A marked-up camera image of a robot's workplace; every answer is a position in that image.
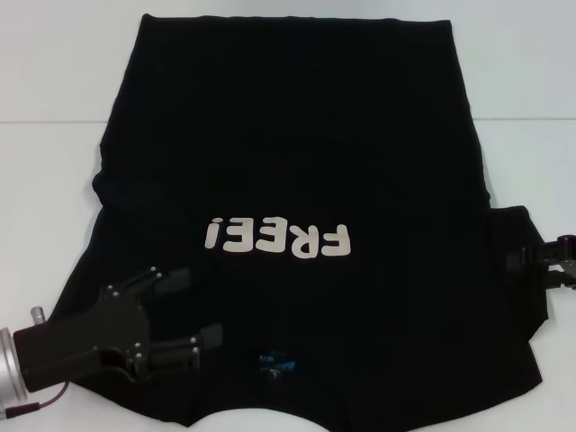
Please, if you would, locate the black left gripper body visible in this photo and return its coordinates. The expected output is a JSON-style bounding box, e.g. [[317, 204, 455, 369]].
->
[[13, 283, 150, 392]]

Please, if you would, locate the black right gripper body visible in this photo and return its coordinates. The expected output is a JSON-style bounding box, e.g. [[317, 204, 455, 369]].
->
[[556, 232, 576, 275]]

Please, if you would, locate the black t-shirt with FREE print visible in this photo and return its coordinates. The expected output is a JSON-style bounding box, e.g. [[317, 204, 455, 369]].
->
[[29, 13, 551, 432]]

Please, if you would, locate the dark red cable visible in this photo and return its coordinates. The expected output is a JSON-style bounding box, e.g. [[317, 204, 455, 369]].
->
[[0, 380, 69, 413]]

